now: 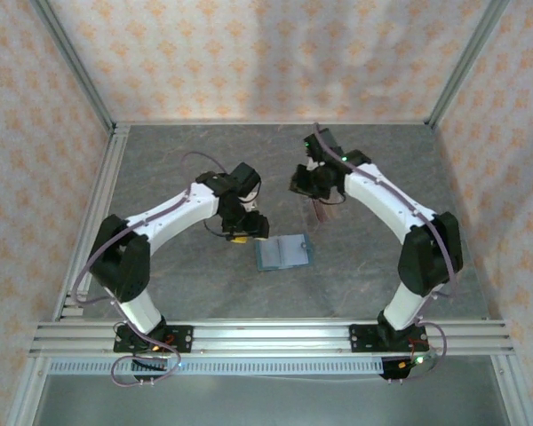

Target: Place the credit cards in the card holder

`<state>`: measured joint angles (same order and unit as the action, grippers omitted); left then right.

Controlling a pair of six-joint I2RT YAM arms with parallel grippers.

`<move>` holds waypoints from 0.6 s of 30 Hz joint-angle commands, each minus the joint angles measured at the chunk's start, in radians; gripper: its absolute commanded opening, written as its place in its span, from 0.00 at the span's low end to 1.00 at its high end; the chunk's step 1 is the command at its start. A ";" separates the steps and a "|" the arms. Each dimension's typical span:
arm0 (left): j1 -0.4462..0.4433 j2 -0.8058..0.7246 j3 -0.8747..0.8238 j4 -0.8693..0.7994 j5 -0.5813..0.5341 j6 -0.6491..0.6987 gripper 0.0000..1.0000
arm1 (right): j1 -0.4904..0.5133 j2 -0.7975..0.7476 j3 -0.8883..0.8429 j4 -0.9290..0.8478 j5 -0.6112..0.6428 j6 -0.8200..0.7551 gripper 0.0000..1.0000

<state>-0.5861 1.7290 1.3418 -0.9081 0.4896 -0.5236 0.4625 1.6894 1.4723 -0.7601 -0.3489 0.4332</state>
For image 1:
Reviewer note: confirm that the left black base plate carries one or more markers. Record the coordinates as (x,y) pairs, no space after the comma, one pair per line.
(182,339)

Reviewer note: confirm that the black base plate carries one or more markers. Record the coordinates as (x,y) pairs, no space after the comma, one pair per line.
(362,339)
(182,339)

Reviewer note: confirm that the teal leather card holder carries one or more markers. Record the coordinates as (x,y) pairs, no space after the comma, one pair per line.
(275,253)

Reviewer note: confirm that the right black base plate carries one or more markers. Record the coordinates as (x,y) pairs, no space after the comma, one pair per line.
(362,339)

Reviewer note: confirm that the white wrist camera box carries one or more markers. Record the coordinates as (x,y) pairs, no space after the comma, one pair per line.
(251,206)
(311,165)

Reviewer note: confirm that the clear acrylic card stand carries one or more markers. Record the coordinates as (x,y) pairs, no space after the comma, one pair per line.
(332,208)

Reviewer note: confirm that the aluminium side rail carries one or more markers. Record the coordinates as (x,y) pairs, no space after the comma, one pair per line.
(108,177)

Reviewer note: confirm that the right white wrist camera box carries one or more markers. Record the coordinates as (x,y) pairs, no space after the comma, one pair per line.
(311,165)

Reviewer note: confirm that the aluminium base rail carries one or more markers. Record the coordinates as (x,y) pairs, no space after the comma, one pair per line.
(271,337)

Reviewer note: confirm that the black controller module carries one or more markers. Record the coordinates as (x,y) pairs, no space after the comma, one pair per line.
(395,373)

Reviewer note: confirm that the aluminium frame post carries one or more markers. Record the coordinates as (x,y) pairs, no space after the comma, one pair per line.
(466,57)
(71,57)

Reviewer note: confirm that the grey metal panel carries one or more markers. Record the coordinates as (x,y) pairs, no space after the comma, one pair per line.
(271,404)

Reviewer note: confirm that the short aluminium frame leg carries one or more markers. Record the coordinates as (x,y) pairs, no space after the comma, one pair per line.
(26,395)
(511,390)

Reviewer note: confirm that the thin aluminium table-edge rail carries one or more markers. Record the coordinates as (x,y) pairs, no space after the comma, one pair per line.
(271,122)

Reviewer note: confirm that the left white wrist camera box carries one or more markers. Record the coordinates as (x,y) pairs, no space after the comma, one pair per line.
(251,206)

